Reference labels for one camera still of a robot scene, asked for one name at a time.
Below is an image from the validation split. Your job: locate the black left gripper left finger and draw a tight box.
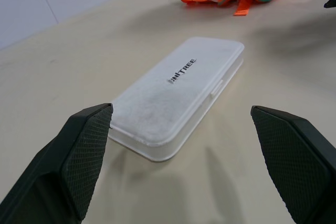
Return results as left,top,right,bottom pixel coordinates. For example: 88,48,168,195
0,102,114,224

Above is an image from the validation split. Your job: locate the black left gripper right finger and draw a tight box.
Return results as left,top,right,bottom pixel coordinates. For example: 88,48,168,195
250,105,336,224

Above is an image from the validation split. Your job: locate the white plastic case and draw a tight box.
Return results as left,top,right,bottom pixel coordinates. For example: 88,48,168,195
108,37,245,163

